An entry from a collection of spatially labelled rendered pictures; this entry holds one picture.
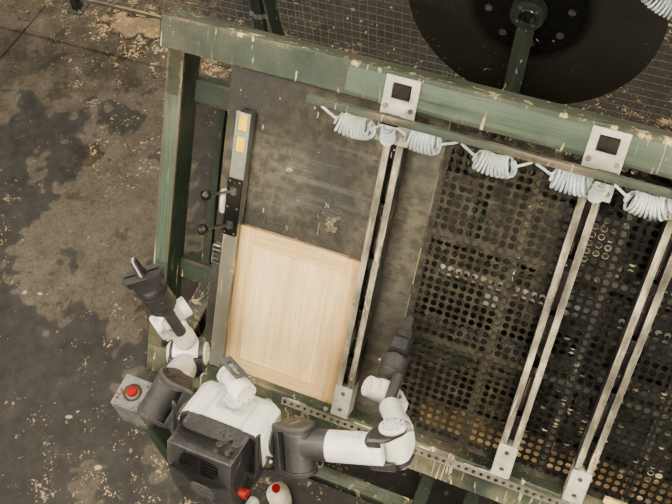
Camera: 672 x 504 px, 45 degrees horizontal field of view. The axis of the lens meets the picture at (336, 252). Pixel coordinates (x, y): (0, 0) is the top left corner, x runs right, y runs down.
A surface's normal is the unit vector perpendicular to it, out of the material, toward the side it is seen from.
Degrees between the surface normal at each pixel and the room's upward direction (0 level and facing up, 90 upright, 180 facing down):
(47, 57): 0
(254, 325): 57
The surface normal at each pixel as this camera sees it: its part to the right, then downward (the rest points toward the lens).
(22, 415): -0.05, -0.55
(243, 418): 0.10, -0.81
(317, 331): -0.35, 0.36
